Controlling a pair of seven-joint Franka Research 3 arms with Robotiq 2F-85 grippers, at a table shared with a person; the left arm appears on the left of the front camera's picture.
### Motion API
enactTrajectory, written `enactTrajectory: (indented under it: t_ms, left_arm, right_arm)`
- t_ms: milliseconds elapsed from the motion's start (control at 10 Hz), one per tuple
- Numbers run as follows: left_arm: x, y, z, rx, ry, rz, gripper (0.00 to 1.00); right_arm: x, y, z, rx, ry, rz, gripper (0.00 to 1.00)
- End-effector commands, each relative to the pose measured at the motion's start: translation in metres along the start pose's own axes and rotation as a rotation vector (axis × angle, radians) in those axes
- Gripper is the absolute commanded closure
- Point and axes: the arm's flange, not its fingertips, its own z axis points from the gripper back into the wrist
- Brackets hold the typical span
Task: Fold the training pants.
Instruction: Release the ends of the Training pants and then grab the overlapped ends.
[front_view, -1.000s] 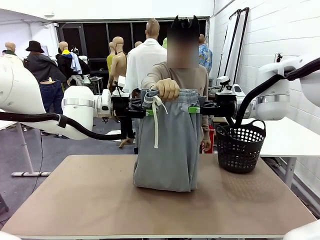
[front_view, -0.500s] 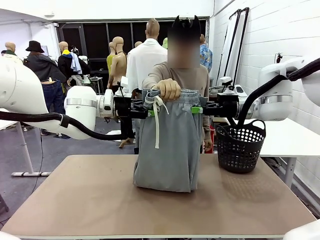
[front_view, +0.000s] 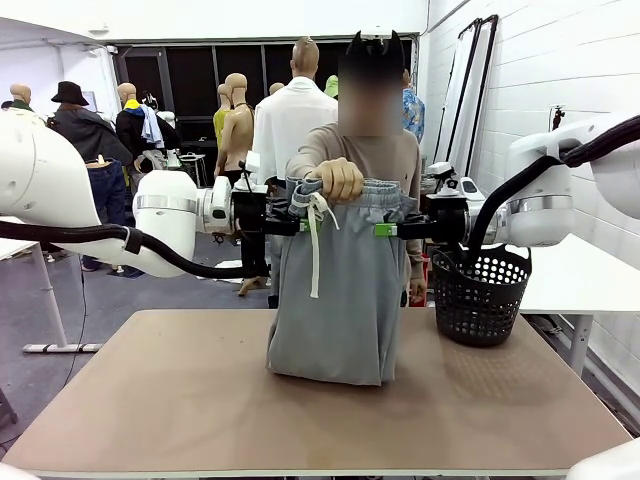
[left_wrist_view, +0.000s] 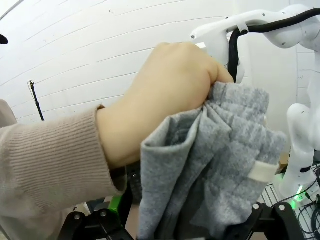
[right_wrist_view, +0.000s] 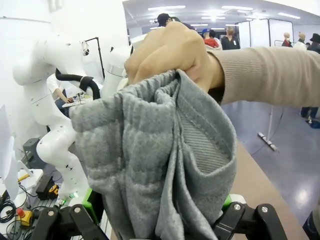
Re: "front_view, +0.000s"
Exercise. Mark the white desk with leg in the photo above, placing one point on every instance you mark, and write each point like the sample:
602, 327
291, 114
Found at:
50, 300

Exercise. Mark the black perforated laundry basket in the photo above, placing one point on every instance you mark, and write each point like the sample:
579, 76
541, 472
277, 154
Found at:
475, 310

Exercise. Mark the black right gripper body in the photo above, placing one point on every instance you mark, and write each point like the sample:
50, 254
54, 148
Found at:
445, 220

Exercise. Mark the black-framed white reflector panel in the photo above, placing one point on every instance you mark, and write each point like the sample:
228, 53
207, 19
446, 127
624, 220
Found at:
487, 75
457, 100

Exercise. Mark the bare beige mannequin black pants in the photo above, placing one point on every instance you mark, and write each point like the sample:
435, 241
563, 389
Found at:
237, 135

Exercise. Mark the mannequin in blue jeans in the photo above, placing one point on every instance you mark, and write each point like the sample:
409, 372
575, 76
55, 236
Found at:
107, 190

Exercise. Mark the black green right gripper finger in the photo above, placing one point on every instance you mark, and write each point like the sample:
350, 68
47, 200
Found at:
415, 222
387, 233

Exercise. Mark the black tripod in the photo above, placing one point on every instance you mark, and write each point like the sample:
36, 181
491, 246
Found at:
557, 120

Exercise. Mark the white side table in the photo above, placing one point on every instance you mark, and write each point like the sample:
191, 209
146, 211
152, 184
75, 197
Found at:
575, 280

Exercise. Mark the mannequin in yellow-green top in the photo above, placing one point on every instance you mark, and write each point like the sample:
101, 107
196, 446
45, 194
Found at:
220, 125

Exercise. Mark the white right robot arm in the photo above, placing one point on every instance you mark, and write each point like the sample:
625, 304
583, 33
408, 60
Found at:
540, 200

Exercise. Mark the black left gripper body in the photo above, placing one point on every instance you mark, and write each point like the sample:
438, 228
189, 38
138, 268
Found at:
250, 212

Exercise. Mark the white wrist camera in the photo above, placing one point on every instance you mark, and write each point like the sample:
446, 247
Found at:
253, 164
440, 168

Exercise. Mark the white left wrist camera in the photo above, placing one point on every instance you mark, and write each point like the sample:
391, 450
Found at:
253, 164

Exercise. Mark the mannequin with yellow collar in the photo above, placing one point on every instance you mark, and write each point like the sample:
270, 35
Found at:
131, 130

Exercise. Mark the white cloth on floor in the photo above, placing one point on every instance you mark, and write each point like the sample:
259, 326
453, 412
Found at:
230, 263

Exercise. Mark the black cap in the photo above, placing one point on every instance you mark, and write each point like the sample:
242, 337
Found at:
357, 50

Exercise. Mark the mannequin in cream jacket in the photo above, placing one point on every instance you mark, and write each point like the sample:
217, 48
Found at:
21, 95

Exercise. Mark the small beige mannequin head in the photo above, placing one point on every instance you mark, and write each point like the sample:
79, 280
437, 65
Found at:
276, 89

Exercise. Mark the person's right hand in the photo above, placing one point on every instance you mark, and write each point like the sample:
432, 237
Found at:
342, 180

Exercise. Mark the white head-mounted camera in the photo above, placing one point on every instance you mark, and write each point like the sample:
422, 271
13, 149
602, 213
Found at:
375, 32

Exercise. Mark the small white cluttered table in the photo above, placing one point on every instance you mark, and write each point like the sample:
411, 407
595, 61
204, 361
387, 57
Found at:
192, 159

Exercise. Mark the person's left forearm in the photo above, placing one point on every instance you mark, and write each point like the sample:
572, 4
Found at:
415, 260

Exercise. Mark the mannequin in white shirt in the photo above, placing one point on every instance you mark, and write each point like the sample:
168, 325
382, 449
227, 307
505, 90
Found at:
280, 125

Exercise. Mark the green hat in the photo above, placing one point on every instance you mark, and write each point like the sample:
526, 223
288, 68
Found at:
330, 86

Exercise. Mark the mannequin in blue floral shirt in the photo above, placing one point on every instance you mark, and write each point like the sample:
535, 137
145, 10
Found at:
415, 115

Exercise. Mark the light blue hanging shirt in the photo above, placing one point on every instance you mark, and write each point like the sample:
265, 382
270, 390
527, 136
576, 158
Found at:
151, 127

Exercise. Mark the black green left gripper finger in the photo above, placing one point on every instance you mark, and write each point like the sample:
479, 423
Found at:
280, 230
310, 221

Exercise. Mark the person in beige sweater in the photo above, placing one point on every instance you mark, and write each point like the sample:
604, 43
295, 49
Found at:
385, 160

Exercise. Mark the mannequin with black hat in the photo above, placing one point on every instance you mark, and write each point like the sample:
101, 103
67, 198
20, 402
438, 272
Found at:
85, 135

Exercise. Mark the grey training pants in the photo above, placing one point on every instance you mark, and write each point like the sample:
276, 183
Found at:
340, 310

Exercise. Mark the red bin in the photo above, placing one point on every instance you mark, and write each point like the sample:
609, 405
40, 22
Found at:
426, 270

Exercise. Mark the person's right forearm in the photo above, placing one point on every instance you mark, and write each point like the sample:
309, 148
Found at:
310, 150

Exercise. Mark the white wall camera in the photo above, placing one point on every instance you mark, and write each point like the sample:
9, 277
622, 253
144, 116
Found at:
112, 49

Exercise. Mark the white overhead canopy panel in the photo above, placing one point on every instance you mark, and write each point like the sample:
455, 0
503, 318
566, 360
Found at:
40, 35

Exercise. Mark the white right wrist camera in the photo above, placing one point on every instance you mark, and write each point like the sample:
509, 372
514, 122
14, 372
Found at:
440, 168

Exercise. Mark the person's left hand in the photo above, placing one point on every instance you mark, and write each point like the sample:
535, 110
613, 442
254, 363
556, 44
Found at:
417, 290

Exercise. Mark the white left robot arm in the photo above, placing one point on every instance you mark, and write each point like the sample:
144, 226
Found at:
165, 210

